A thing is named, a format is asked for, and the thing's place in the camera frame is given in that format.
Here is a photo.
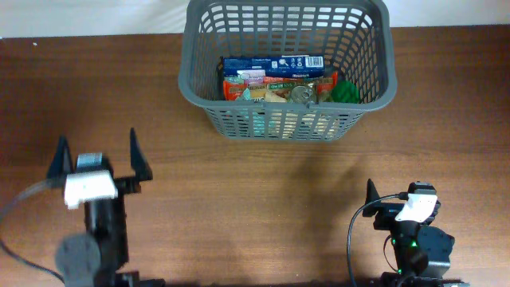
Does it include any orange spaghetti packet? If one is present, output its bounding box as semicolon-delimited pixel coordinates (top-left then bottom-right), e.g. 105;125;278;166
222;72;343;103

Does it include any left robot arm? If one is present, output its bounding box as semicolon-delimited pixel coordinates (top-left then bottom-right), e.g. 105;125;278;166
46;128;165;287

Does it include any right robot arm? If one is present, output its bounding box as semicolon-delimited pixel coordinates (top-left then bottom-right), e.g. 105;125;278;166
362;179;469;287

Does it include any beige food pouch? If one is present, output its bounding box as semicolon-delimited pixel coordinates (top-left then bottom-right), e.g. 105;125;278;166
262;88;335;136

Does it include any mint green packet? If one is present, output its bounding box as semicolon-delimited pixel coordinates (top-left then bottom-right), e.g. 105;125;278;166
237;88;275;137

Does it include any green lidded glass jar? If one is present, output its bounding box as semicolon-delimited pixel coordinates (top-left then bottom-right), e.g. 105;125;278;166
331;80;359;104

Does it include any blue pasta box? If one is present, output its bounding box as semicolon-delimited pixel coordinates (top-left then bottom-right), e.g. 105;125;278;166
222;55;325;79

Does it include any silver tin can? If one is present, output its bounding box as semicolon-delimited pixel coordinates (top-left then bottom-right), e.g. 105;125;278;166
288;85;317;104

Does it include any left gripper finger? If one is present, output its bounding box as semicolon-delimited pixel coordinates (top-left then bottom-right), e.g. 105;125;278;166
46;136;73;179
130;128;153;182

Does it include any grey plastic basket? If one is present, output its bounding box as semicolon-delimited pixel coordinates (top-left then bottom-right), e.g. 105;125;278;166
178;0;397;141

